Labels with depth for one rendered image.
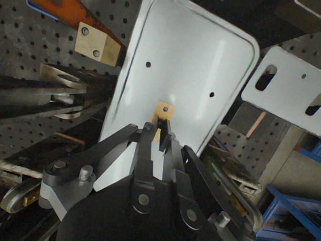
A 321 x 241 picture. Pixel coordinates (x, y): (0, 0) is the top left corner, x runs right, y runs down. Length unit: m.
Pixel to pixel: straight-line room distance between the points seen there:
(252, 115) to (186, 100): 0.16
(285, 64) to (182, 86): 0.18
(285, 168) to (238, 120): 1.93
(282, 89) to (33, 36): 0.80
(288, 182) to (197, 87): 2.25
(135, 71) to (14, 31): 0.62
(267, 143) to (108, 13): 0.90
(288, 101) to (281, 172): 1.93
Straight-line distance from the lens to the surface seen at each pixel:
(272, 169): 2.13
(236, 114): 0.31
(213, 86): 0.25
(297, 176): 2.41
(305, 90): 0.36
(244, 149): 0.75
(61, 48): 0.67
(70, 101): 0.21
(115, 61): 0.23
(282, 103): 0.33
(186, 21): 0.25
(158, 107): 0.23
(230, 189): 0.27
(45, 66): 0.24
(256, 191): 0.34
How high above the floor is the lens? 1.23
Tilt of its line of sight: 72 degrees down
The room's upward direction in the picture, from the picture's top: 178 degrees counter-clockwise
